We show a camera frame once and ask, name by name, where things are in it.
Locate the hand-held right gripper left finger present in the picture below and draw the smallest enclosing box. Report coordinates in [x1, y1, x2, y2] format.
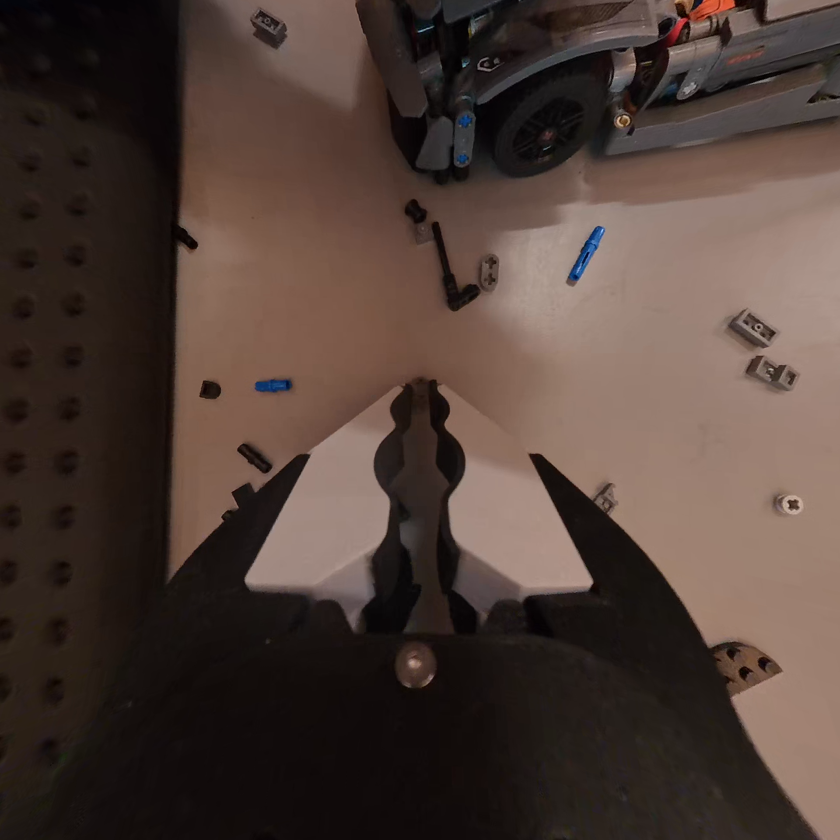
[244, 385, 411, 634]

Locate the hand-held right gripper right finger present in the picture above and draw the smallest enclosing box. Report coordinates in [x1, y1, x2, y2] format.
[428, 385, 593, 634]

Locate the grey lego sports car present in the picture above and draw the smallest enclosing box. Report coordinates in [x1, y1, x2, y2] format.
[357, 0, 840, 186]

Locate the dark grey lego bracket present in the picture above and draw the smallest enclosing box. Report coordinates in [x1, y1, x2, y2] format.
[745, 356, 800, 392]
[728, 308, 780, 349]

